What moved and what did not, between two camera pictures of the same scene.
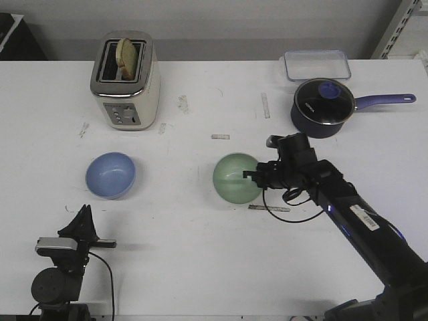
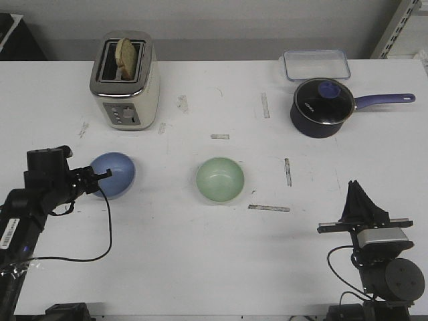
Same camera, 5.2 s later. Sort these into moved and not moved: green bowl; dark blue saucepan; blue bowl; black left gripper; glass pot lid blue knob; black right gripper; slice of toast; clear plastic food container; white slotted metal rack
Moved: black right gripper; green bowl; black left gripper
Not moved: slice of toast; blue bowl; clear plastic food container; glass pot lid blue knob; dark blue saucepan; white slotted metal rack
